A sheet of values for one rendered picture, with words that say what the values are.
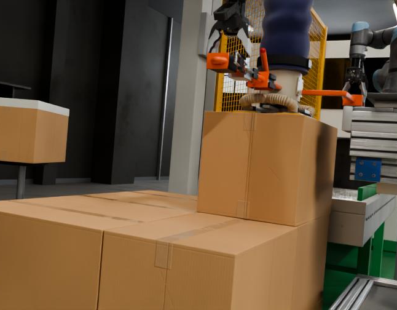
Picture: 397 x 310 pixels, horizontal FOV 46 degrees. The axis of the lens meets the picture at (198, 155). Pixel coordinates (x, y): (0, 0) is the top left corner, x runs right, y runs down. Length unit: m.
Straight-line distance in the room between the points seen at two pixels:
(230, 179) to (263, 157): 0.16
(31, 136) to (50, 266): 1.76
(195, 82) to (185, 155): 0.53
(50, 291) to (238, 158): 0.81
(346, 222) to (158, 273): 1.29
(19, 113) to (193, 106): 1.17
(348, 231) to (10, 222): 1.51
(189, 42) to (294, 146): 1.93
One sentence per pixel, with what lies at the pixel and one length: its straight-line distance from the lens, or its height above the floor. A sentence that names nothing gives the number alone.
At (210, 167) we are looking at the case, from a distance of 1.83.
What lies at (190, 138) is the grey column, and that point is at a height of 0.87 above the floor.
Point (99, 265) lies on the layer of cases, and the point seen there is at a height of 0.44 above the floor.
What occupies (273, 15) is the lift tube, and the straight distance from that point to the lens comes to 2.07.
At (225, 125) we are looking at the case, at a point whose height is 0.89.
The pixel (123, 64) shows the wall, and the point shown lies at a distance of 9.42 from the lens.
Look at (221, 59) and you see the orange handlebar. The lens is 1.48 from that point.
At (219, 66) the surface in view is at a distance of 1.49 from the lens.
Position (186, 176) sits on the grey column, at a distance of 3.38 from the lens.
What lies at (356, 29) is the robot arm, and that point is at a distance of 2.32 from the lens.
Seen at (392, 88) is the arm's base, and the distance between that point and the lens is 1.81.
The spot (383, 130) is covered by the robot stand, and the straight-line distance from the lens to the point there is 1.79.
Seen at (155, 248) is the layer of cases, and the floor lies 0.52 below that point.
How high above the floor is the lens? 0.78
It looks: level
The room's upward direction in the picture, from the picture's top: 5 degrees clockwise
